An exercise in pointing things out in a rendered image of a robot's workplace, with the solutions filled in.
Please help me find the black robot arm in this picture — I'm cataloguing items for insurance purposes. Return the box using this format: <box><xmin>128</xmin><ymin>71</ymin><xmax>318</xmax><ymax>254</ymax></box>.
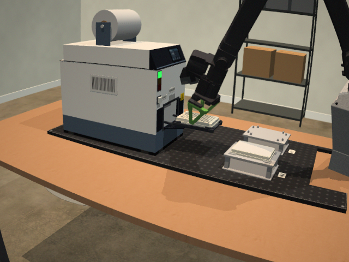
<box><xmin>180</xmin><ymin>0</ymin><xmax>349</xmax><ymax>96</ymax></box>

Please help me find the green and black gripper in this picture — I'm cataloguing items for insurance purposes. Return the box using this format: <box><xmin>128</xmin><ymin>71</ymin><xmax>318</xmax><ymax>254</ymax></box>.
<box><xmin>188</xmin><ymin>77</ymin><xmax>222</xmax><ymax>125</ymax></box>

